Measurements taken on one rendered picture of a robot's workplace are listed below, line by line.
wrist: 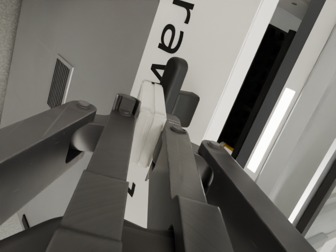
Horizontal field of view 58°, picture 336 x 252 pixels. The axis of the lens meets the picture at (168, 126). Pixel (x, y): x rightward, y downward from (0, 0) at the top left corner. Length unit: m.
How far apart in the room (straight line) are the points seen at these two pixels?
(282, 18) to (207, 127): 0.22
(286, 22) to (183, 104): 0.23
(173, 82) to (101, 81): 0.31
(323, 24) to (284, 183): 0.13
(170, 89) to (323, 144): 0.13
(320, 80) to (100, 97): 0.35
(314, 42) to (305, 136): 0.08
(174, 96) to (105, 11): 0.35
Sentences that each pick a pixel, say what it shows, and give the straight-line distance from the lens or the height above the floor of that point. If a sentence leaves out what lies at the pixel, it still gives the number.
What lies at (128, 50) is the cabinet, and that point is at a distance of 0.46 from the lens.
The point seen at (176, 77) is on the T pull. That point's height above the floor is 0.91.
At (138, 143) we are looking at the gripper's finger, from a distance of 0.15.
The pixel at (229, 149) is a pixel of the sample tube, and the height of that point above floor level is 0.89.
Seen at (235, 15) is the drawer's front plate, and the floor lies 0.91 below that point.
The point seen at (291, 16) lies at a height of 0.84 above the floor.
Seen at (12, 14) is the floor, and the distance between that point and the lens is 1.10.
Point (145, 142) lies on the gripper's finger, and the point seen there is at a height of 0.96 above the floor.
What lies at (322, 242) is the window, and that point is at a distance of 0.29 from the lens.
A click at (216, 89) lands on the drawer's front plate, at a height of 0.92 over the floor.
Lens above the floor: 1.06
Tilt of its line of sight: 43 degrees down
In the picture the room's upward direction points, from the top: 129 degrees clockwise
